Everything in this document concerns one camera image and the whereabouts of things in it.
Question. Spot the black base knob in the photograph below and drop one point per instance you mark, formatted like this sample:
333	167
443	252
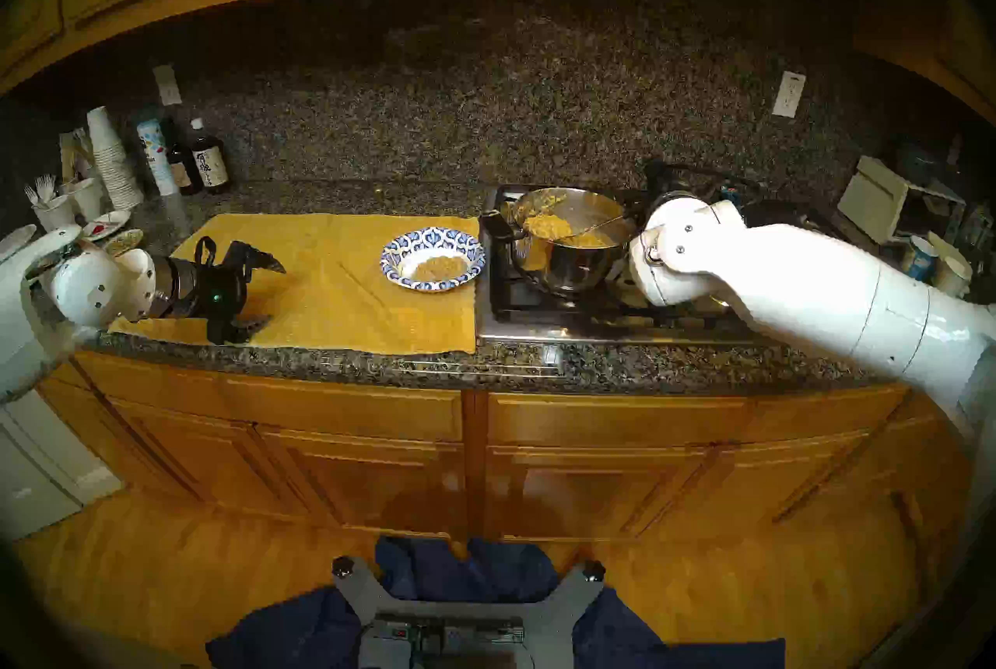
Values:
342	566
594	570

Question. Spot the stack of paper cups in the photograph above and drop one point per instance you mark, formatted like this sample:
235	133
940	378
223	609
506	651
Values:
117	169

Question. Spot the blue patterned paper bowl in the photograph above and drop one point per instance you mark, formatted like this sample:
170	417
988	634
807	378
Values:
405	245

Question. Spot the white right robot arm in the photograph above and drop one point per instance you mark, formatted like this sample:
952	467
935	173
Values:
817	294

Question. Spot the dark blue cloth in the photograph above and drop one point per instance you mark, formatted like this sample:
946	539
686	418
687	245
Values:
436	570

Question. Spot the plain white bowl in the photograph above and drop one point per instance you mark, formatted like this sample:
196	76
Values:
15	241

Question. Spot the blue printed paper cup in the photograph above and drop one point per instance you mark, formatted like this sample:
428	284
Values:
920	256

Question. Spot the white saucer red smear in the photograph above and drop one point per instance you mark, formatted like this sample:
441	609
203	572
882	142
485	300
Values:
109	220

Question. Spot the paper cup holding forks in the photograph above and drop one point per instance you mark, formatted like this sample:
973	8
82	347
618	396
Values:
56	214

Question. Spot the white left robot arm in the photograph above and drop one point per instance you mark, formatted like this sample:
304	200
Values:
93	290

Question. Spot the white blue cylindrical canister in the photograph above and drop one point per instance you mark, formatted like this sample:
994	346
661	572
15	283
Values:
158	161

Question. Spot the stainless steel pot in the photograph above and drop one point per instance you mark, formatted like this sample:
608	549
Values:
568	270

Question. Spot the dark kettle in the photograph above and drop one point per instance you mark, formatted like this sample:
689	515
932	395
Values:
914	160

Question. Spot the wooden corner wall cabinet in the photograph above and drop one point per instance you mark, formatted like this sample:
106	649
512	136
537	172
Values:
961	52

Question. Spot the soy sauce bottle white label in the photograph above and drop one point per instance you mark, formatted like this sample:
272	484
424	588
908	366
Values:
210	165

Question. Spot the wooden drawer front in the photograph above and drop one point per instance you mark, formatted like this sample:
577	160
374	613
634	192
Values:
148	375
342	407
615	418
809	414

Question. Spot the white toaster oven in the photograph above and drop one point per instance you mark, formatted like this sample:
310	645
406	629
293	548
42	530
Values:
867	196

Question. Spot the metal ladle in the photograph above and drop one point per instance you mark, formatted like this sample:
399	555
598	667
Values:
607	224

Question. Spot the white plastic fork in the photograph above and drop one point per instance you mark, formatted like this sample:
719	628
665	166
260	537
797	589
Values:
31	195
45	186

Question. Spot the wooden stirrer sticks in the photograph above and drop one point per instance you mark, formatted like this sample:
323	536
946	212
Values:
68	154

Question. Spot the cooked oatmeal mass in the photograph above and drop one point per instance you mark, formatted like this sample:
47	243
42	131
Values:
548	225

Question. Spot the scooped oatmeal portion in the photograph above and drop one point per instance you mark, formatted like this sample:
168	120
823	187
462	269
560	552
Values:
438	269

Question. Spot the wooden lower cabinet frame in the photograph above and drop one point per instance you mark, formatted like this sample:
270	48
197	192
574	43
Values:
475	457

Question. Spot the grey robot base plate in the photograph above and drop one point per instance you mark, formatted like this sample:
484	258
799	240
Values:
560	613

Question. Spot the small dark sauce bottle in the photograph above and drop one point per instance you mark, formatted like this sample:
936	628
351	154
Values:
181	173

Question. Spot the yellow towel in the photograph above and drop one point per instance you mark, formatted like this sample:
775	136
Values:
334	302

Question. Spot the steel gas stove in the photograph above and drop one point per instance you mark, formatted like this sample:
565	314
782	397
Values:
545	317

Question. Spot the white kitchen appliance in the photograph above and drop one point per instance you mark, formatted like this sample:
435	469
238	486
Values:
39	473

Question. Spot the wooden lower cabinet door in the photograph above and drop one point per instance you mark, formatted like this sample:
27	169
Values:
583	492
747	481
373	481
218	465

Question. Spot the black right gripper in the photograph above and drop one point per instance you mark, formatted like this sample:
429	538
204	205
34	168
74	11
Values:
665	181

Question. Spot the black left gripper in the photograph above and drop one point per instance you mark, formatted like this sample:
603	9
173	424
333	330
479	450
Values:
222	290

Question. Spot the white wall outlet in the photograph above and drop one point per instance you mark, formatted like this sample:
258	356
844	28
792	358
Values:
166	85
789	94

